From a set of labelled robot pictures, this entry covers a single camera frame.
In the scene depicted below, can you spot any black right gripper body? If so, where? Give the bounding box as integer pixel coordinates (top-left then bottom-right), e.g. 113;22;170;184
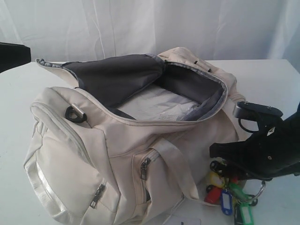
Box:
243;111;300;180

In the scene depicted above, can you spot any colourful key tag bunch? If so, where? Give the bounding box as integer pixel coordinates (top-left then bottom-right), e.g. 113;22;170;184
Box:
204;160;266;225

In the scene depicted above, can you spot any cream fabric duffel bag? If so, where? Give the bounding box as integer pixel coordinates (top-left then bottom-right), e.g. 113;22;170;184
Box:
24;47;247;225

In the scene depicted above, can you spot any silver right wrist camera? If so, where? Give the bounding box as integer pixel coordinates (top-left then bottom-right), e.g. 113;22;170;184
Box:
233;101;283;134

